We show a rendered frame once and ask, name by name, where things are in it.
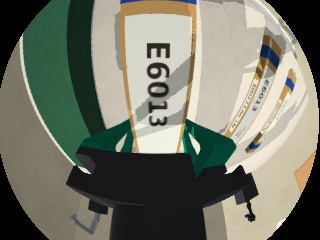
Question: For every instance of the cream welding electrode pack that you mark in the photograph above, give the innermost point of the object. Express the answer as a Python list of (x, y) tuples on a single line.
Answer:
[(276, 113)]

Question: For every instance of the white welding electrode pack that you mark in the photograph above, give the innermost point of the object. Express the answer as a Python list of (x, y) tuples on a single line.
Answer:
[(258, 91), (158, 45)]

